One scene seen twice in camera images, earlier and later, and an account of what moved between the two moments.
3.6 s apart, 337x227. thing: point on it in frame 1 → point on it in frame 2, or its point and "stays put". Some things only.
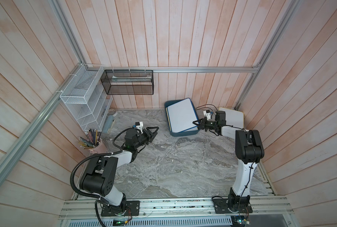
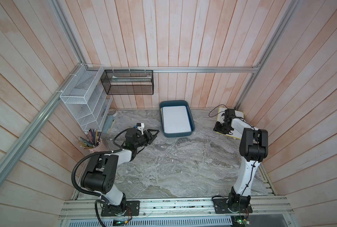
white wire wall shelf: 86,96 stays put
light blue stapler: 108,123 stays put
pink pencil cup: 101,149 stays put
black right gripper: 202,125 → 216,127
